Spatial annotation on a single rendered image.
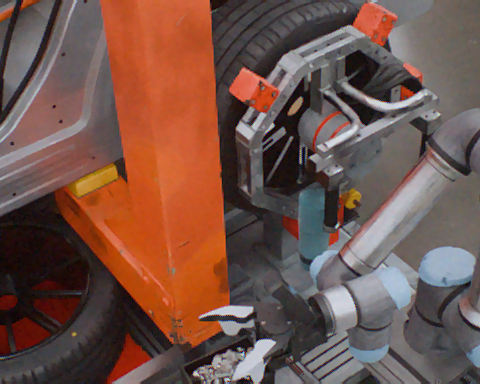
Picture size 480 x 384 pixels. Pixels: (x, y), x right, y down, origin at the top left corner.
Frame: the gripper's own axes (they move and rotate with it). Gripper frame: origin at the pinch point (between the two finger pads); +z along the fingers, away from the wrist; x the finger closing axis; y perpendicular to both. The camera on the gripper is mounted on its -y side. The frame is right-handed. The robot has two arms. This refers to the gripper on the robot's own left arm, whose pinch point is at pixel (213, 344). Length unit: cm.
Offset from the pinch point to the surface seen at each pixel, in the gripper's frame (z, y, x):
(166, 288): -7, 41, 62
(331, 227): -52, 39, 62
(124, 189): -10, 41, 109
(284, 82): -50, 5, 80
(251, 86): -40, 2, 78
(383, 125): -71, 17, 67
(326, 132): -61, 23, 80
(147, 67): -9, -25, 50
